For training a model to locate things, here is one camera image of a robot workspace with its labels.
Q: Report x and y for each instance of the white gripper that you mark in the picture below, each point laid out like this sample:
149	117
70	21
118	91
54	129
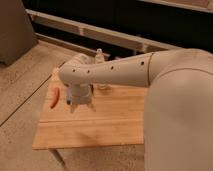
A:
79	95

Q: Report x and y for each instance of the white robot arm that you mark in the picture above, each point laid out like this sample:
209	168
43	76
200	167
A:
178	111

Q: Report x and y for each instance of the orange carrot toy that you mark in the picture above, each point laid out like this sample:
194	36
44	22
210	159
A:
55	98

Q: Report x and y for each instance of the wooden folding table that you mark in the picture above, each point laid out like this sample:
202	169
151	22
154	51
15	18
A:
116	120

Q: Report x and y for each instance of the grey sofa corner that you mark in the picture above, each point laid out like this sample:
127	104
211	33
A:
17	35

